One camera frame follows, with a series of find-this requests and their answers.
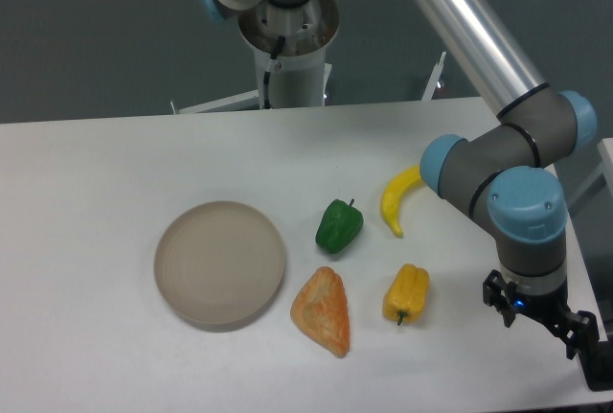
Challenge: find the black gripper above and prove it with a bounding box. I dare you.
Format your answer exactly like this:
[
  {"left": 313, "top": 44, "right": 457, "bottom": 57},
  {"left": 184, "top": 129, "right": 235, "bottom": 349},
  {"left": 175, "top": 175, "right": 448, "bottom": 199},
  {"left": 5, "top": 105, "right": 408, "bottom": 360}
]
[{"left": 482, "top": 269, "right": 612, "bottom": 390}]

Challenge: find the beige round plate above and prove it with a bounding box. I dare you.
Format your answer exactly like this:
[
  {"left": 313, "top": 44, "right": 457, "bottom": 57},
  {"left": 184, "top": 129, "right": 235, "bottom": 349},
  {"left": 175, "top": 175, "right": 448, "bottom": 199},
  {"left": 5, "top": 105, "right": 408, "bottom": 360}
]
[{"left": 153, "top": 201, "right": 286, "bottom": 332}]

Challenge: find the yellow bell pepper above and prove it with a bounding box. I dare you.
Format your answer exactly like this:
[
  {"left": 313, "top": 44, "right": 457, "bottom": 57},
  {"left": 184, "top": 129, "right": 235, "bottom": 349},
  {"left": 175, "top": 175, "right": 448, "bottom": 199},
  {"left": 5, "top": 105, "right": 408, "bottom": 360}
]
[{"left": 382, "top": 264, "right": 430, "bottom": 326}]

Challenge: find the white metal base frame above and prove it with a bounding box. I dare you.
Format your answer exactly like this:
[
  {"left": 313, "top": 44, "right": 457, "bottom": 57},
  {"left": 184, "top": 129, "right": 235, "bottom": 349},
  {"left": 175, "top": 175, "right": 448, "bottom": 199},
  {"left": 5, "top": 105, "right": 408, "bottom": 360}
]
[{"left": 170, "top": 51, "right": 446, "bottom": 115}]

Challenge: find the green bell pepper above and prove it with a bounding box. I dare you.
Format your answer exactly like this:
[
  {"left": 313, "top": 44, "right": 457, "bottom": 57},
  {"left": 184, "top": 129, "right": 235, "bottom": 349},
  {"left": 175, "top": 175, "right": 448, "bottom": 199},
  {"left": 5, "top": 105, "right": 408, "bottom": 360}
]
[{"left": 315, "top": 198, "right": 364, "bottom": 255}]

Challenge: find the orange triangular pastry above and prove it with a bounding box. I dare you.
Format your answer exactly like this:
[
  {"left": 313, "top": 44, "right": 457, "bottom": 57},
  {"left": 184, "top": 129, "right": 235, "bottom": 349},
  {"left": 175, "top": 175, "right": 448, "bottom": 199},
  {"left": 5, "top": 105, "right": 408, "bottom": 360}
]
[{"left": 290, "top": 266, "right": 351, "bottom": 358}]

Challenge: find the yellow banana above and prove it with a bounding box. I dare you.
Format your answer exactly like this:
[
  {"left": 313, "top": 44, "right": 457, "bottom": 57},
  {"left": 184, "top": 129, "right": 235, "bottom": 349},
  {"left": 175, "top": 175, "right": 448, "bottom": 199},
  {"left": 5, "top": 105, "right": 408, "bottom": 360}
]
[{"left": 379, "top": 164, "right": 424, "bottom": 239}]

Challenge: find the black cable on pedestal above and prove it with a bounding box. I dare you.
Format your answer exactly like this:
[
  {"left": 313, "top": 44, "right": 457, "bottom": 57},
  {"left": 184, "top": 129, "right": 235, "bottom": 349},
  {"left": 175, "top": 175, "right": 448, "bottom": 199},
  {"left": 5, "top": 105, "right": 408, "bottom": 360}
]
[{"left": 261, "top": 34, "right": 287, "bottom": 110}]

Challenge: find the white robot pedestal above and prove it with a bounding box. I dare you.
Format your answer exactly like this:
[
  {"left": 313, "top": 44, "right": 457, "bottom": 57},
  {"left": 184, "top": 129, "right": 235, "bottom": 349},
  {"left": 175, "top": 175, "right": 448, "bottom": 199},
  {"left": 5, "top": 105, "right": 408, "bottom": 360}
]
[{"left": 238, "top": 0, "right": 339, "bottom": 109}]

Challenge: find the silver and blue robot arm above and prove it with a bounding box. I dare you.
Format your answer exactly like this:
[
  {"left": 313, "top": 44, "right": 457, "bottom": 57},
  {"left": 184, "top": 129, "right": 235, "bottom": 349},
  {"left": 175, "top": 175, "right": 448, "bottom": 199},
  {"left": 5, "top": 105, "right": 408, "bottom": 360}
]
[{"left": 200, "top": 0, "right": 612, "bottom": 391}]

